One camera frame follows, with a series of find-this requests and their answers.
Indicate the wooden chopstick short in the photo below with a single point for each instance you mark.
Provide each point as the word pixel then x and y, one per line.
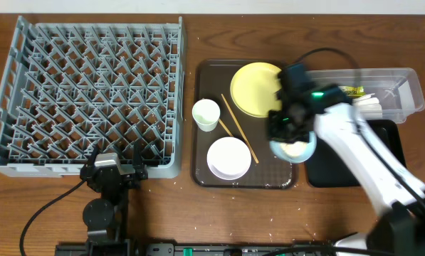
pixel 225 128

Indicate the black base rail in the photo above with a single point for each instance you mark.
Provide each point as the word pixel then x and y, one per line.
pixel 164 249

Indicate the wooden chopstick long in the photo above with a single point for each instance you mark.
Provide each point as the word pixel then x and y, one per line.
pixel 240 129

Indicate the yellow round plate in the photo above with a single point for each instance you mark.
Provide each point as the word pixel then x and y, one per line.
pixel 254 87

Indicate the light blue bowl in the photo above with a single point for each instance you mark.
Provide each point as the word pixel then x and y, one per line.
pixel 297 152

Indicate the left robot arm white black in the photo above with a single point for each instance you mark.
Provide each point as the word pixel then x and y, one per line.
pixel 106 216

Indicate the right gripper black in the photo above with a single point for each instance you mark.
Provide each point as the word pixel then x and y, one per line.
pixel 274 134

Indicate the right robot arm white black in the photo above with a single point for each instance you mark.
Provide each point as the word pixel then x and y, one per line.
pixel 397 196

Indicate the white paper cup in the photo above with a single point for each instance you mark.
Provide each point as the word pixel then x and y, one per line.
pixel 206 114

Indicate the grey plastic dish rack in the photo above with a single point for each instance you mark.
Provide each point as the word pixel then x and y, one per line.
pixel 68 88

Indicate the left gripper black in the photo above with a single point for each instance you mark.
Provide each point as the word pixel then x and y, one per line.
pixel 112 173

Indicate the dark brown serving tray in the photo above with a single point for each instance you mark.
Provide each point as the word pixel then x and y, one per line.
pixel 213 81

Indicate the white crumpled napkin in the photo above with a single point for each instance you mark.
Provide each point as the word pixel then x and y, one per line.
pixel 369 106

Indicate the yellow green snack wrapper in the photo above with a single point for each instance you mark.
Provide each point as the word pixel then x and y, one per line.
pixel 351 91

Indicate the white pink shallow bowl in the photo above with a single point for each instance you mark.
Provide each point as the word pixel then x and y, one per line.
pixel 229 158

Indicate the black waste tray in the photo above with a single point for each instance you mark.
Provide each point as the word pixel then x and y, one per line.
pixel 325 169

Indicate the clear plastic waste bin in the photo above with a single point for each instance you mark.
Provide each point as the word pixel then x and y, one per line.
pixel 398 89

